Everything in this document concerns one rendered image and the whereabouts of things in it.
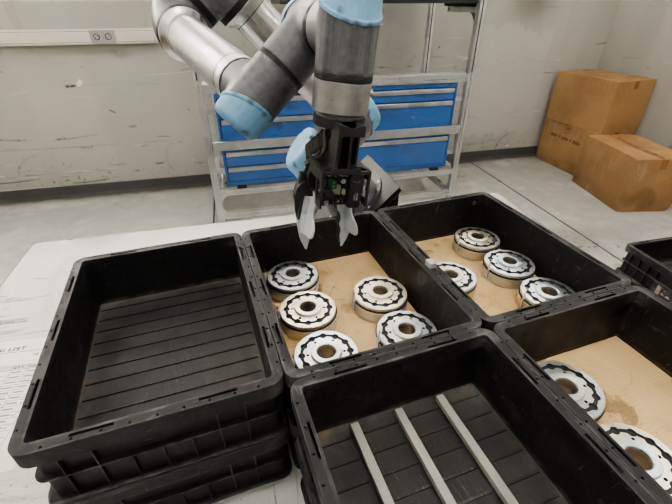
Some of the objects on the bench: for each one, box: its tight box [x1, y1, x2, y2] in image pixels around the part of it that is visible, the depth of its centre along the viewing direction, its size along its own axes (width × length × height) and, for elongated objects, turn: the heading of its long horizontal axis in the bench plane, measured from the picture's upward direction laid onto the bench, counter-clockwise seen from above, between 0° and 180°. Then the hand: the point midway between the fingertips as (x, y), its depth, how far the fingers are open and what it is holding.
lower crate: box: [48, 405, 292, 504], centre depth 70 cm, size 40×30×12 cm
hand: (322, 237), depth 64 cm, fingers open, 5 cm apart
